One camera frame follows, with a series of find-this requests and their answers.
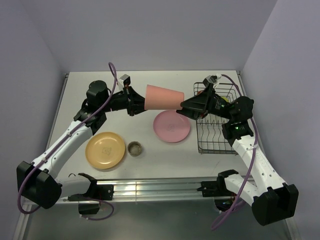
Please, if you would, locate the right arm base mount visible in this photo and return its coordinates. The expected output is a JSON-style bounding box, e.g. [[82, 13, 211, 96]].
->
[[196, 180, 235, 198]]

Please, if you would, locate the pink plastic plate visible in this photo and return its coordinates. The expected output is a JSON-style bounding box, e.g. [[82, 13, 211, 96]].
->
[[153, 110, 191, 143]]

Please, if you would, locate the small grey speckled dish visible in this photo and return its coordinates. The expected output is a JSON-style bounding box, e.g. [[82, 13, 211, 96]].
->
[[127, 141, 143, 157]]

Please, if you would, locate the lime green bowl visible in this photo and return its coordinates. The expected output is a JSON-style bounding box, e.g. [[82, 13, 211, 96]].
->
[[220, 96, 229, 103]]

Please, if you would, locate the aluminium table rail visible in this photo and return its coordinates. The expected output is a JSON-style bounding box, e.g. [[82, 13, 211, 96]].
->
[[24, 177, 261, 205]]

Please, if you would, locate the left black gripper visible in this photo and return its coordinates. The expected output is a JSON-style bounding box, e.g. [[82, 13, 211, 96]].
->
[[100, 84, 155, 117]]

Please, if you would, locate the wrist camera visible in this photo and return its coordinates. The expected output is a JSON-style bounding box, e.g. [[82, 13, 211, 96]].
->
[[117, 74, 131, 91], [202, 74, 222, 88]]

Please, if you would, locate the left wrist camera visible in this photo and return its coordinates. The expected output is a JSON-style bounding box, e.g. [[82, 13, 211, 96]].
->
[[117, 74, 131, 91]]

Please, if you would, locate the salmon plastic cup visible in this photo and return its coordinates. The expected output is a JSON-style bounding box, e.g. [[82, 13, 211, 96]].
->
[[144, 85, 185, 110]]

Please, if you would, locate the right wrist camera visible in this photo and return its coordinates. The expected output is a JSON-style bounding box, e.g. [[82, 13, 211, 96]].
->
[[202, 74, 222, 88]]

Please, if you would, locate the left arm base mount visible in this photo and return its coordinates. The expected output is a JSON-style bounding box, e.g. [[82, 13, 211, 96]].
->
[[67, 184, 115, 221]]

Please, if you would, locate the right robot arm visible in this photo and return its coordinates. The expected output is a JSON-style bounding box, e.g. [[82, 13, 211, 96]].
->
[[177, 83, 299, 230]]

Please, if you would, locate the orange plastic plate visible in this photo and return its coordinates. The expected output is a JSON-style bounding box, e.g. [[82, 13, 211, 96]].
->
[[85, 132, 126, 170]]

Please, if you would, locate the black wire dish rack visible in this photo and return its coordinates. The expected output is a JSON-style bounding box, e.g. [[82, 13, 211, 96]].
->
[[196, 83, 240, 155]]

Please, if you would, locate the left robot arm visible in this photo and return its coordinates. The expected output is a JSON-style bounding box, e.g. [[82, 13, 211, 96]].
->
[[16, 74, 145, 209]]

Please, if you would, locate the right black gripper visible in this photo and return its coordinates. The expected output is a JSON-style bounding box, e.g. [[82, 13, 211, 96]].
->
[[176, 82, 235, 121]]

